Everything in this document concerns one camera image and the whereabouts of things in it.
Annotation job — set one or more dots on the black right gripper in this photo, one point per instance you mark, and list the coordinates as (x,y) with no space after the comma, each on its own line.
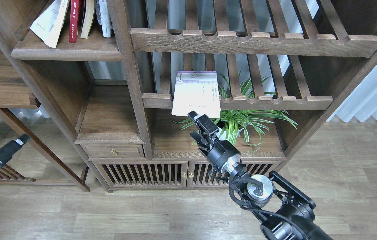
(221,154)

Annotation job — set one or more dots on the pale lavender cover book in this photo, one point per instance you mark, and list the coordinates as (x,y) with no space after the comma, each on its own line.
(196,91)

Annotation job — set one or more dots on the yellow green cover book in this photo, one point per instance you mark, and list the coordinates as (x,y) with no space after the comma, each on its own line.
(49,24)

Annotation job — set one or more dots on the red cover book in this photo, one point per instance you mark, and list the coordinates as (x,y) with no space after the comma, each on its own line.
(74,20)

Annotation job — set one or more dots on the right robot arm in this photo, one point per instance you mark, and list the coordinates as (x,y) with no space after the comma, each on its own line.
(284,211)

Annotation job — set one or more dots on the brass drawer knob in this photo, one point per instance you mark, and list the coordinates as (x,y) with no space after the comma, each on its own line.
(114,153)

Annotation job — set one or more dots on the dark wooden bookshelf unit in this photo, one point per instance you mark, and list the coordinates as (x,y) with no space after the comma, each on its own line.
(117,93)

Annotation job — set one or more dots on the upright white book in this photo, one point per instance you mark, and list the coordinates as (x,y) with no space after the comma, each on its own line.
(103,17)

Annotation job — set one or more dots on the upright cream paged book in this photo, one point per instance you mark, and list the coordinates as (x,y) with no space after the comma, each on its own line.
(88,17)

